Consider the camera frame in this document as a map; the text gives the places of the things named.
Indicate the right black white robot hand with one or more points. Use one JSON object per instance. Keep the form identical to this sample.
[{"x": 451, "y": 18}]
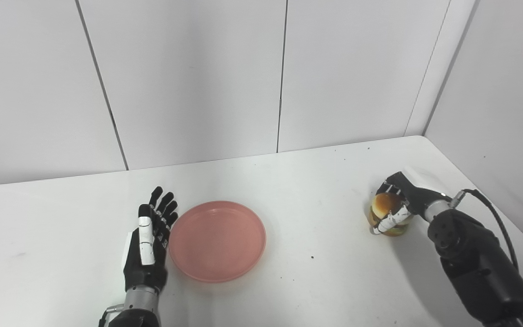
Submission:
[{"x": 409, "y": 200}]

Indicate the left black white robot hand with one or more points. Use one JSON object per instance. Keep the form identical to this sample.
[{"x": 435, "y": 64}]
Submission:
[{"x": 145, "y": 254}]

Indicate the toy hamburger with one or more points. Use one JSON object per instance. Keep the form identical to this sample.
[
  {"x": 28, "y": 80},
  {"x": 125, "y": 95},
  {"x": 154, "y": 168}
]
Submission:
[{"x": 386, "y": 209}]

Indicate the pink round plate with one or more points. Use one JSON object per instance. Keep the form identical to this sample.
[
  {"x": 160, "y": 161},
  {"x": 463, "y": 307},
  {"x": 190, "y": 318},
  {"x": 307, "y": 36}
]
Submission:
[{"x": 217, "y": 241}]

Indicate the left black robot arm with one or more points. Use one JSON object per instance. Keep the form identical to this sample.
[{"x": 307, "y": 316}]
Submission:
[{"x": 136, "y": 309}]

